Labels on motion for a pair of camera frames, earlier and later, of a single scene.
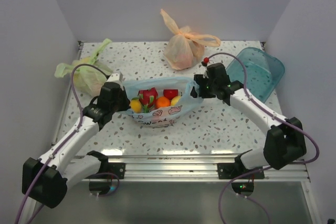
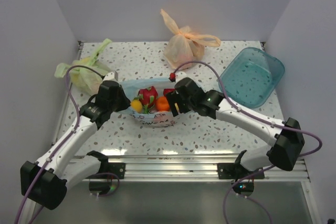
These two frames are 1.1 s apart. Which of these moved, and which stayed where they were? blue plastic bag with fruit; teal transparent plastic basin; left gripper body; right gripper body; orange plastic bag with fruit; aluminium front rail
Moved: blue plastic bag with fruit; right gripper body
Stayed: aluminium front rail; left gripper body; orange plastic bag with fruit; teal transparent plastic basin
